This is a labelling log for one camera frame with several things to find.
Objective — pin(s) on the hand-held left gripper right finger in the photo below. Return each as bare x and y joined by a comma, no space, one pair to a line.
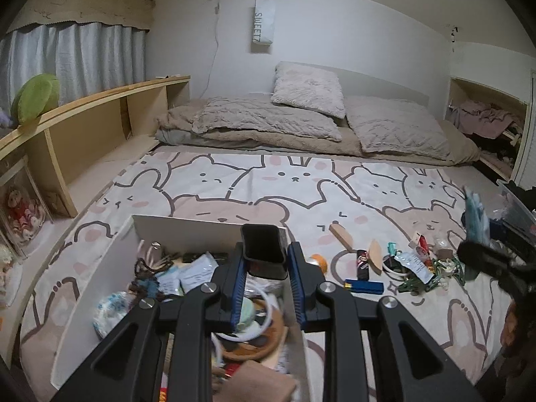
295,289

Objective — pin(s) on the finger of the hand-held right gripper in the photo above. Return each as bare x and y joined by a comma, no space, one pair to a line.
481,259
498,230

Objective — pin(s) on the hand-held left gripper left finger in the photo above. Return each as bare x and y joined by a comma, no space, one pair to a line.
238,289

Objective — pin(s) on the blue white packet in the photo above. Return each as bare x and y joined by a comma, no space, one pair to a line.
477,213

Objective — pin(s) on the small black box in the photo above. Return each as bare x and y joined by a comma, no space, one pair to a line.
264,251

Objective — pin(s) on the white storage box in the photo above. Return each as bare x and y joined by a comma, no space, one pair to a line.
100,268

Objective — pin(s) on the person's right hand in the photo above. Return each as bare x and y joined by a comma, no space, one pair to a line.
515,326

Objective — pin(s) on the green round tin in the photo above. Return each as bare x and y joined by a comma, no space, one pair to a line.
247,312

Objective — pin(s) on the white bottle orange cap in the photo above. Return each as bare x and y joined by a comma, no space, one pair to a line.
319,263

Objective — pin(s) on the clear plastic bin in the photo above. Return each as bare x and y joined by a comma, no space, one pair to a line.
519,201

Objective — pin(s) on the small brown box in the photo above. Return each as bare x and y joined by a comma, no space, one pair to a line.
444,253

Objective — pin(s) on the white paper packet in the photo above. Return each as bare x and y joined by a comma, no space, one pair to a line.
201,272

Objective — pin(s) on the clear plastic lump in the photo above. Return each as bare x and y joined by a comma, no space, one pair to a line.
440,243

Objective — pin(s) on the round wooden tray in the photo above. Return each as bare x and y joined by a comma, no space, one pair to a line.
268,343

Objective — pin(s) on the white printed sachet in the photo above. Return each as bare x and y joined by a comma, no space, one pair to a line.
414,266

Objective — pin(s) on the blue lighter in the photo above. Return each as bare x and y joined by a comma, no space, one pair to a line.
364,287

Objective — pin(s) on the rectangular wooden block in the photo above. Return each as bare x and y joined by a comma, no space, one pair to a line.
341,236

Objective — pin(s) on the black red tube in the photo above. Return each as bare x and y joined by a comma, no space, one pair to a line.
362,264

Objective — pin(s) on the dark clothes pile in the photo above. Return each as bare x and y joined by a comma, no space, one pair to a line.
494,148

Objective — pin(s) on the leaf-shaped wooden piece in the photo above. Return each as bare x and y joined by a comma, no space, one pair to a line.
375,257

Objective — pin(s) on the white louvered door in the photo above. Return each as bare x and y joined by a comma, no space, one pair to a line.
528,146

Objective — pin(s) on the small teal clip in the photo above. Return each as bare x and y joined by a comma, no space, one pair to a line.
391,249

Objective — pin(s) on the pink brown box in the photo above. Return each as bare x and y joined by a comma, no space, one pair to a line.
264,381

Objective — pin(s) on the printed bunny blanket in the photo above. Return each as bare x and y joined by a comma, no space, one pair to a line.
272,192

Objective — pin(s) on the pink clothes pile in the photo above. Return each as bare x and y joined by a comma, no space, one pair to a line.
485,117

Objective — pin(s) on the blue white crumpled bag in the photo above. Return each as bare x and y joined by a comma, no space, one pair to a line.
115,314

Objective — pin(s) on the long quilted grey pillow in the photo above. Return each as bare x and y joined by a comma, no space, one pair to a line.
264,119

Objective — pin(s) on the grey headboard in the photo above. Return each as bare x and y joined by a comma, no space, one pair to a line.
385,81

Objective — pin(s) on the square fluffy grey pillow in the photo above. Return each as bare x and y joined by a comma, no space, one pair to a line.
307,88

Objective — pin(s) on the wooden shelf unit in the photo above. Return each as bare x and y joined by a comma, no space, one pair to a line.
83,142

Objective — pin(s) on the red doll in clear box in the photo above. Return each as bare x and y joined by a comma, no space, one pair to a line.
21,213

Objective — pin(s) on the white plush doll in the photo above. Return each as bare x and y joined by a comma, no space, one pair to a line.
8,276

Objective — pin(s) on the white hanging paper bag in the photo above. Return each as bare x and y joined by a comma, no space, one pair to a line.
264,25

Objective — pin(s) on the pale blue curtain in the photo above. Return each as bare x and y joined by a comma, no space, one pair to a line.
83,63

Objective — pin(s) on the green plush toy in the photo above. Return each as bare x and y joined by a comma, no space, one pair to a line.
35,98

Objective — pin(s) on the purple plush toy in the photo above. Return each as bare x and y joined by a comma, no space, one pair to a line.
4,118

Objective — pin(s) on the beige printed valance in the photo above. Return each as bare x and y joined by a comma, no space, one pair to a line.
83,2

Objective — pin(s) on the black wall hook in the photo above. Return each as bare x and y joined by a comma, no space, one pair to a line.
454,33

